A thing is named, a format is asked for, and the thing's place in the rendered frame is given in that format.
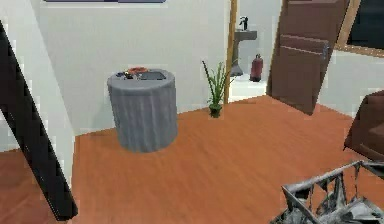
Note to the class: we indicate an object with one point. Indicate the brown armchair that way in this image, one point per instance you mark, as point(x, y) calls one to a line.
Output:
point(368, 128)

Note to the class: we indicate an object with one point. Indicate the brown room door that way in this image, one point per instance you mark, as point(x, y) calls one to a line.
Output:
point(300, 63)

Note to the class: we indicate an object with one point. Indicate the grey round covered table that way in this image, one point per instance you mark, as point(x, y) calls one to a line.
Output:
point(143, 110)

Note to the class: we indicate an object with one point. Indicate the dark red fire extinguisher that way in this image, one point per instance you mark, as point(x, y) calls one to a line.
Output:
point(256, 68)

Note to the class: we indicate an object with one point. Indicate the green potted house plant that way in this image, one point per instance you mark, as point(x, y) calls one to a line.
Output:
point(216, 87)

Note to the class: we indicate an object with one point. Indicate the orange object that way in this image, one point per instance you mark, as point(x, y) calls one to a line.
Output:
point(137, 70)

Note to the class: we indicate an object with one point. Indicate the dark window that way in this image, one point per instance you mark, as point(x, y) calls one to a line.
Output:
point(368, 23)

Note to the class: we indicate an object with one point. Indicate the grey pedestal sink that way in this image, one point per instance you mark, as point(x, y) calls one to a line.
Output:
point(240, 41)

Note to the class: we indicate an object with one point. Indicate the black faucet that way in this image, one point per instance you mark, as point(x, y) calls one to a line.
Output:
point(244, 22)

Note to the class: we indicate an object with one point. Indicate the black slanted post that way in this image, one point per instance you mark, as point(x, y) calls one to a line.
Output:
point(28, 130)

